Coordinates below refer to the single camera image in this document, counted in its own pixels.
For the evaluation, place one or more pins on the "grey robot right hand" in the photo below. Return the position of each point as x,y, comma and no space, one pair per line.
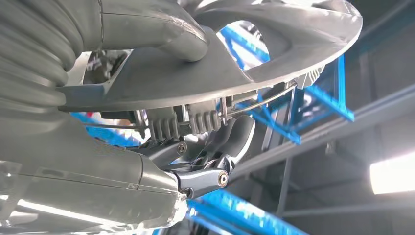
81,168

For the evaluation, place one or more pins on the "blue steel shelf rack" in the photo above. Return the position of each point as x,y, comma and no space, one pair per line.
246,214

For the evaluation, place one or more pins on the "bright ceiling light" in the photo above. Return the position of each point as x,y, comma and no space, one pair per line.
394,173

